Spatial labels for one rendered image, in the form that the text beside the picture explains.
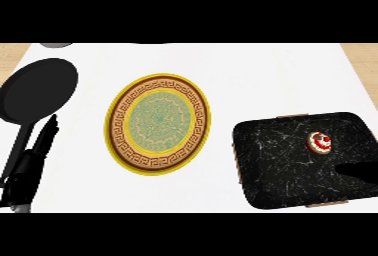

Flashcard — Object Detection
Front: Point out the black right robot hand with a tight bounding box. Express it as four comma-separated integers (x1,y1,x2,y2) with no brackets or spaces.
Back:
334,161,378,185

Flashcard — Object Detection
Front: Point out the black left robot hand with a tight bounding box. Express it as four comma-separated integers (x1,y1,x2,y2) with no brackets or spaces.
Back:
0,113,61,208

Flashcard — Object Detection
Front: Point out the red and white cupcake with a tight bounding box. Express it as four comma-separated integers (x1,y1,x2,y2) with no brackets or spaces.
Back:
307,131,335,155

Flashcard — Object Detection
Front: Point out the black marble tray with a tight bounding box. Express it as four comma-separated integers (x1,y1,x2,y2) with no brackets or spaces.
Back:
230,111,378,211

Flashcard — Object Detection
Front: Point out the yellow patterned green plate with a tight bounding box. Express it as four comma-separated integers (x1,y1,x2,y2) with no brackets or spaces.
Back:
102,72,213,177

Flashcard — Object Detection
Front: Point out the grey round object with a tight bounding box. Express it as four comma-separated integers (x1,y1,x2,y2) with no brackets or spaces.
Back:
38,42,75,49

